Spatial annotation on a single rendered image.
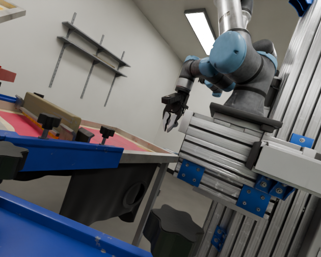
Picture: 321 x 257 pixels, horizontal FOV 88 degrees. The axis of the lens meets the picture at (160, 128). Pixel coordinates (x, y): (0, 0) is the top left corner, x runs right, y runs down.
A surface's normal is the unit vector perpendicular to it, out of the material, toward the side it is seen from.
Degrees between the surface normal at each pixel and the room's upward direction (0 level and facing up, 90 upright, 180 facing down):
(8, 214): 0
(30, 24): 90
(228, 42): 97
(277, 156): 90
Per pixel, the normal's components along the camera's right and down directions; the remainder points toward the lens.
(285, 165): -0.32, -0.09
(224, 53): -0.82, -0.16
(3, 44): 0.78, 0.30
